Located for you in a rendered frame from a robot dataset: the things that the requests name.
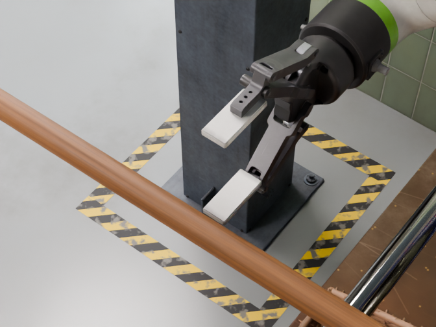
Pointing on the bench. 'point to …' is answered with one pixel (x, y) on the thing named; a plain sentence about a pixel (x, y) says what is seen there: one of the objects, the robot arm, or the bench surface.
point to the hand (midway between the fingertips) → (219, 174)
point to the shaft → (183, 218)
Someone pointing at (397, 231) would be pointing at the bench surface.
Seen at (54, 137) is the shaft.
